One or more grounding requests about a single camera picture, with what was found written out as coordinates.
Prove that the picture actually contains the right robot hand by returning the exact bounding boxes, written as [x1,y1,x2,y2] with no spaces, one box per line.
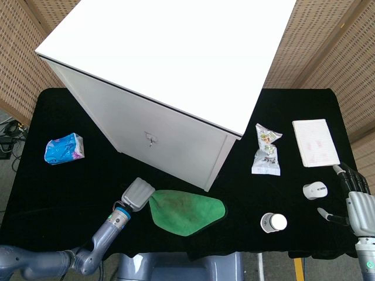
[317,163,375,238]

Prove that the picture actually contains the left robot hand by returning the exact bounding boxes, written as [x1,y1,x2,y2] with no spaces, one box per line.
[120,177,156,213]

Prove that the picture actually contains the green microfibre cloth black trim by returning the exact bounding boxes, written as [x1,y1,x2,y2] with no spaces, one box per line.
[148,189,226,237]

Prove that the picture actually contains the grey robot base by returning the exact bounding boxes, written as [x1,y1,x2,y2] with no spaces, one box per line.
[117,251,246,281]

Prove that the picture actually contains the white cabinet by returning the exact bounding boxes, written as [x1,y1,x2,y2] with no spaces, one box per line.
[34,0,298,193]

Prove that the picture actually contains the black velvet tablecloth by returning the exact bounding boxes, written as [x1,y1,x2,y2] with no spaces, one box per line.
[0,87,362,262]

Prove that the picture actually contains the white computer mouse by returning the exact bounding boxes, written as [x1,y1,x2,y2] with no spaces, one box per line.
[302,181,329,201]

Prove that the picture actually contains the white notebook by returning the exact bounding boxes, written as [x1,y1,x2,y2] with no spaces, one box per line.
[292,118,341,168]

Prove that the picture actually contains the blue tissue pack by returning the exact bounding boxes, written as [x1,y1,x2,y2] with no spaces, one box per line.
[44,132,86,166]

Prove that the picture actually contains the white capped bottle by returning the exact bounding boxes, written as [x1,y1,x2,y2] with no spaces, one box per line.
[260,213,288,234]

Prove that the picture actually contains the white snack packet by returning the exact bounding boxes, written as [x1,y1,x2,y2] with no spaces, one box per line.
[251,123,284,177]

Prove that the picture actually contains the woven rattan screen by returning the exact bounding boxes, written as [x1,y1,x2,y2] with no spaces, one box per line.
[262,0,375,176]
[0,0,86,127]

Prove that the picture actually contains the black floor cables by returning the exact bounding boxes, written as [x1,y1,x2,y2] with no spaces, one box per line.
[0,118,28,160]

